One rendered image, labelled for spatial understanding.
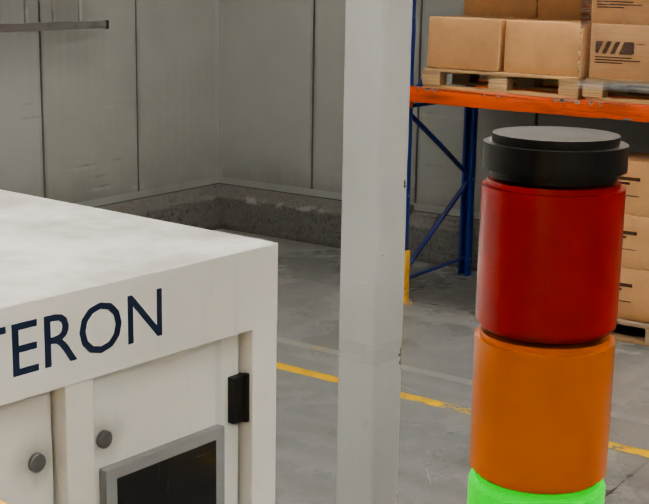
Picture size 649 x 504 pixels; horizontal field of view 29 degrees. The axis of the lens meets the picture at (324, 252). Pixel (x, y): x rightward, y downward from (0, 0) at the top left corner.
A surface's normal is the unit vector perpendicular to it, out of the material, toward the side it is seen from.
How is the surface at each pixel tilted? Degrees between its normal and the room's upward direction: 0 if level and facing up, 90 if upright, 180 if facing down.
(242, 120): 90
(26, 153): 90
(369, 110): 90
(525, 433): 90
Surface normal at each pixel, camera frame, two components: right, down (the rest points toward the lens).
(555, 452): -0.03, 0.22
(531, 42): -0.62, 0.12
